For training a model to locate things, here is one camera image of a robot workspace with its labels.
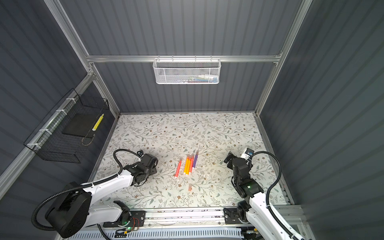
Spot pink marker pen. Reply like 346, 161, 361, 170
189, 155, 195, 174
175, 158, 183, 179

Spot items in white basket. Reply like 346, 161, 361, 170
178, 75, 220, 84

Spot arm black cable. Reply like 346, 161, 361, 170
31, 148, 142, 232
250, 150, 301, 240

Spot yellow marker in basket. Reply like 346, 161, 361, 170
92, 114, 105, 132

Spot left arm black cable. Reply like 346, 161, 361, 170
31, 148, 142, 232

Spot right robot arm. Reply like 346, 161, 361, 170
224, 148, 304, 240

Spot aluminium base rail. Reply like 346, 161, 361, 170
64, 206, 307, 232

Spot orange marker pen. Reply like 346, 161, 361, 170
185, 156, 191, 175
184, 155, 189, 175

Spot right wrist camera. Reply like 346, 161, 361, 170
241, 148, 255, 161

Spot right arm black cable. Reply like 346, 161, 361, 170
250, 150, 301, 240

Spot white wire mesh basket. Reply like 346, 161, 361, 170
153, 59, 222, 85

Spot black pad in basket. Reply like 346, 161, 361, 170
62, 114, 99, 139

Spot purple marker pen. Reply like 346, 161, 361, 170
193, 150, 199, 169

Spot black wire basket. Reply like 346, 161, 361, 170
24, 91, 109, 164

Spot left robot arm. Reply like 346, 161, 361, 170
45, 154, 158, 238

